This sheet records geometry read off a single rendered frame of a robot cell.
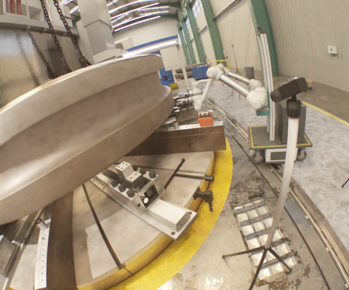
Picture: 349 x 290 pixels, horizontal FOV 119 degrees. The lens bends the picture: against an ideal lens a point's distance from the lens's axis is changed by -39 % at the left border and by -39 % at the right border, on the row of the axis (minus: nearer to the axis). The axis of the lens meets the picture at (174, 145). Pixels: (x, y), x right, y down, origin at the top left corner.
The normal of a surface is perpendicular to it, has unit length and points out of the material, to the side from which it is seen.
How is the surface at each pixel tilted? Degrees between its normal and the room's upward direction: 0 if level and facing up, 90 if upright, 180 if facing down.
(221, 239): 0
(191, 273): 0
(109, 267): 0
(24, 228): 72
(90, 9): 90
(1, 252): 90
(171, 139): 90
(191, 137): 90
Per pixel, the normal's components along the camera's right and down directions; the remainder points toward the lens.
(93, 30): 0.04, 0.46
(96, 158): 0.71, 0.16
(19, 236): 0.84, -0.52
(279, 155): -0.33, 0.51
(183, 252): -0.25, -0.86
